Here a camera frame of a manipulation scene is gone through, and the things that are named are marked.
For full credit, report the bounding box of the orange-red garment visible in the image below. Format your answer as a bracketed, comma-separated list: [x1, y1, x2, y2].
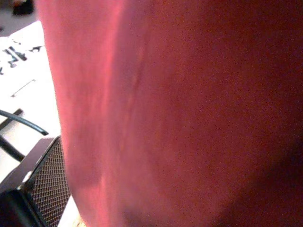
[35, 0, 303, 227]

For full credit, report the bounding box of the white sheet with black print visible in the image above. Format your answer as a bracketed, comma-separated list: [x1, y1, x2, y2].
[0, 20, 82, 227]

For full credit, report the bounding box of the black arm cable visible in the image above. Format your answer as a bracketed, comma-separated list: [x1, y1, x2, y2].
[0, 109, 50, 163]

